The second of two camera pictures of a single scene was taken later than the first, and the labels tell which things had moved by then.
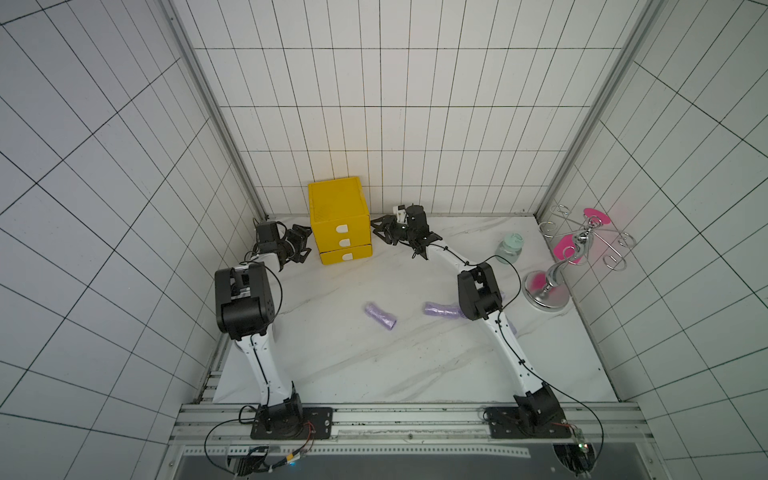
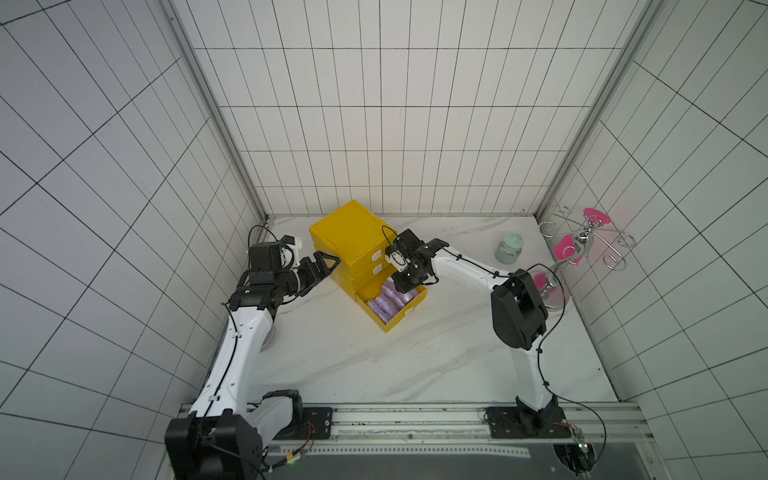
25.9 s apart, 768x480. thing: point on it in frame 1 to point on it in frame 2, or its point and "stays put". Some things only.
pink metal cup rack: (548, 290) stays put
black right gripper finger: (383, 236) to (404, 280)
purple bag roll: (381, 317) stays put
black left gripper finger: (307, 230) to (323, 267)
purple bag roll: (442, 310) to (386, 304)
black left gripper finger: (302, 257) to (322, 269)
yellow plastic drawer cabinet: (341, 220) to (352, 243)
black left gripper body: (298, 240) to (305, 273)
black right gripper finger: (384, 220) to (436, 281)
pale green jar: (509, 248) stays put
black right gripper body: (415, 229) to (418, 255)
